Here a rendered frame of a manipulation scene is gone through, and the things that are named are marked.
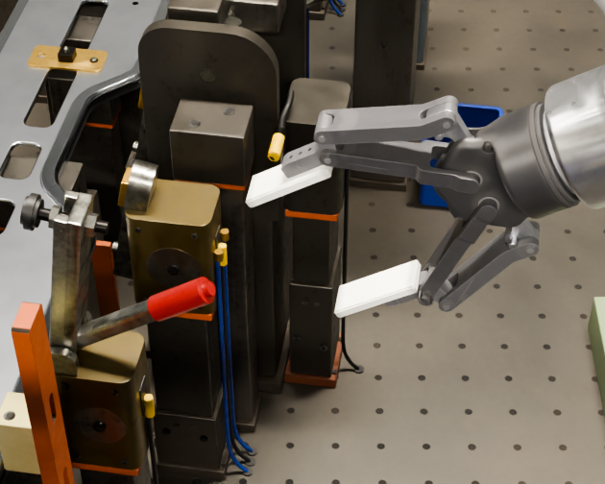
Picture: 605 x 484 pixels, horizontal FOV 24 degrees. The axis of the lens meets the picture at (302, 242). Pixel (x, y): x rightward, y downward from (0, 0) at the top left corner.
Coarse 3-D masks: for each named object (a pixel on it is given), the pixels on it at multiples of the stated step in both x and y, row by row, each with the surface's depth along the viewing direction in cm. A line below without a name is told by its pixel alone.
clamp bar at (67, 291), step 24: (72, 192) 107; (24, 216) 105; (48, 216) 106; (72, 216) 105; (96, 216) 106; (72, 240) 105; (72, 264) 107; (72, 288) 109; (72, 312) 111; (72, 336) 113
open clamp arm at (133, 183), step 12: (132, 168) 127; (144, 168) 125; (156, 168) 126; (132, 180) 125; (144, 180) 125; (156, 180) 128; (120, 192) 126; (132, 192) 125; (144, 192) 125; (120, 204) 127; (132, 204) 126; (144, 204) 126; (120, 228) 128; (120, 240) 130; (120, 252) 131; (120, 264) 132; (120, 276) 133; (132, 276) 133
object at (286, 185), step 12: (276, 168) 101; (324, 168) 97; (252, 180) 102; (264, 180) 101; (276, 180) 100; (288, 180) 99; (300, 180) 98; (312, 180) 98; (252, 192) 101; (264, 192) 100; (276, 192) 99; (288, 192) 99; (252, 204) 100
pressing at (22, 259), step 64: (64, 0) 164; (128, 0) 164; (0, 64) 155; (128, 64) 155; (0, 128) 147; (64, 128) 146; (0, 192) 139; (64, 192) 139; (0, 256) 132; (0, 320) 126; (0, 384) 121
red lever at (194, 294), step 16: (176, 288) 110; (192, 288) 109; (208, 288) 109; (144, 304) 112; (160, 304) 110; (176, 304) 109; (192, 304) 109; (96, 320) 114; (112, 320) 113; (128, 320) 112; (144, 320) 112; (160, 320) 111; (80, 336) 114; (96, 336) 114
